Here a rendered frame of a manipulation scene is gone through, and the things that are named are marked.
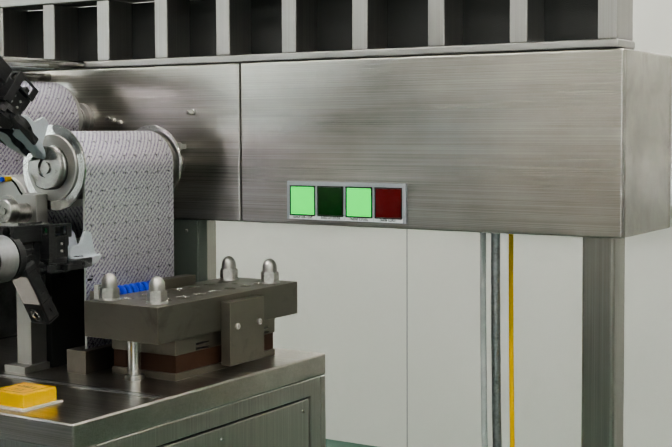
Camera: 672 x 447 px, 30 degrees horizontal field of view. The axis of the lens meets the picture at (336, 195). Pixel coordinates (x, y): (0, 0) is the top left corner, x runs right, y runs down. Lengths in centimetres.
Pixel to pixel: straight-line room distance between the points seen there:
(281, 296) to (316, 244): 277
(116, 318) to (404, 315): 289
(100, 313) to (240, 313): 24
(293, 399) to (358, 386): 279
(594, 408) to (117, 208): 90
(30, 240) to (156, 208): 33
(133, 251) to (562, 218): 77
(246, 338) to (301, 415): 20
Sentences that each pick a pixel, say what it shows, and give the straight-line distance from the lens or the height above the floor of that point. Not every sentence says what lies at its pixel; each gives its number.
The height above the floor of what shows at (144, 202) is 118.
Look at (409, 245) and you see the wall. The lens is 485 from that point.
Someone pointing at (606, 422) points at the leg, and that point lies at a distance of 225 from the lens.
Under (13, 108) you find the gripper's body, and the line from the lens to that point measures 212.
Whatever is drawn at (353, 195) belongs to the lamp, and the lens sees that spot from 222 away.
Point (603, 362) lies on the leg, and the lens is 223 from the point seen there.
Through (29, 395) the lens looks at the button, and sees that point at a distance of 194.
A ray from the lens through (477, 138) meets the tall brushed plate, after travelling 211.
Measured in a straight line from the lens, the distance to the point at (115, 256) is 225.
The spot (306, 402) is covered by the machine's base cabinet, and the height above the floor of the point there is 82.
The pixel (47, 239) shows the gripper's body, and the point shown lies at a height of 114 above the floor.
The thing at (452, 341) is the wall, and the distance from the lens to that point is 481.
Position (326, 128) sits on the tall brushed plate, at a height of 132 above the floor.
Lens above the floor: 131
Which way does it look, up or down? 3 degrees down
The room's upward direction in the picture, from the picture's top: straight up
